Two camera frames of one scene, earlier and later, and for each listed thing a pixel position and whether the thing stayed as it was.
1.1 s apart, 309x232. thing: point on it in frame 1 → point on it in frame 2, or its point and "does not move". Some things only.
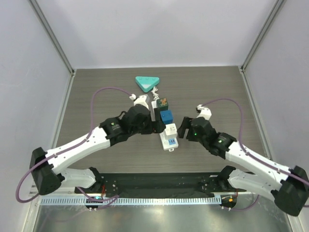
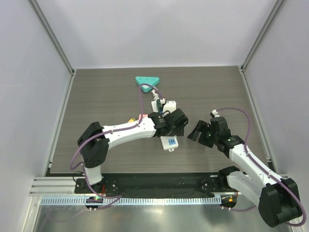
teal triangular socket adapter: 147,83 does not move
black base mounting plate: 159,185 does not move
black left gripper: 157,126 → 177,131
